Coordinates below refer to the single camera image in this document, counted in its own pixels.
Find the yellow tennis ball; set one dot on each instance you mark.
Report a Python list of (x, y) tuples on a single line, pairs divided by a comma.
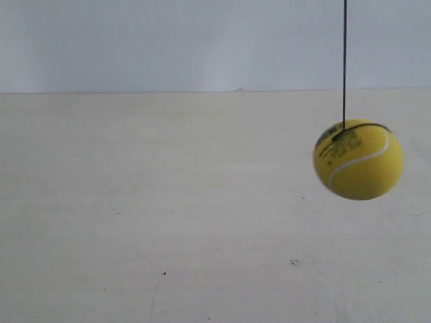
[(358, 159)]

